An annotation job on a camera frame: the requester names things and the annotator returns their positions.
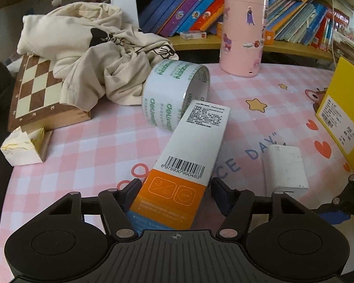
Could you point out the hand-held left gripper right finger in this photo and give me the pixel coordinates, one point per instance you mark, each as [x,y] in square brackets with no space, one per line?
[222,196]

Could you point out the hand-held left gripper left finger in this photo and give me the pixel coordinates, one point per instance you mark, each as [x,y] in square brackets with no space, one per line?
[131,196]

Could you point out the white orange barcode box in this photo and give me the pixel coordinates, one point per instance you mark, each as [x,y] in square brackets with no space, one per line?
[194,141]

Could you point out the white power adapter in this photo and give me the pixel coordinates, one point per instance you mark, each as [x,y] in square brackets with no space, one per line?
[283,168]

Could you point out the yellow cardboard box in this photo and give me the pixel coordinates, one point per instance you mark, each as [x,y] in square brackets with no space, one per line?
[345,88]

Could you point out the white packing tape roll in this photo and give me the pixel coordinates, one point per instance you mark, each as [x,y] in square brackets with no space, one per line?
[165,85]

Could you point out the white crumpled paper box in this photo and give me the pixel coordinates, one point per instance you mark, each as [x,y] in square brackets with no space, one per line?
[20,150]

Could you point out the wooden chessboard box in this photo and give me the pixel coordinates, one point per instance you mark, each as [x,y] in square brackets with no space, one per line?
[35,94]

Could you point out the cream hoodie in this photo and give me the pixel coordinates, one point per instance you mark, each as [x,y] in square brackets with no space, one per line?
[85,62]

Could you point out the messy stack of papers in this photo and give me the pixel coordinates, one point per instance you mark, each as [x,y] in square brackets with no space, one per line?
[349,47]

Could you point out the pink sticker-covered cylinder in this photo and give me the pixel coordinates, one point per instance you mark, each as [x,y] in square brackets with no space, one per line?
[242,35]

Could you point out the small white orange box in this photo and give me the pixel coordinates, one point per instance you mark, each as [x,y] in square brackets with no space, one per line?
[193,35]

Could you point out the red boxed book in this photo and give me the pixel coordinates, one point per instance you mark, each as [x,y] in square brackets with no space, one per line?
[339,20]

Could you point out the row of colourful thin books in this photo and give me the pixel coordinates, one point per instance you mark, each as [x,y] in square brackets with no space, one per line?
[194,3]

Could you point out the white wooden bookshelf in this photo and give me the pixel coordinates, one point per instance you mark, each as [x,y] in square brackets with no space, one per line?
[124,0]

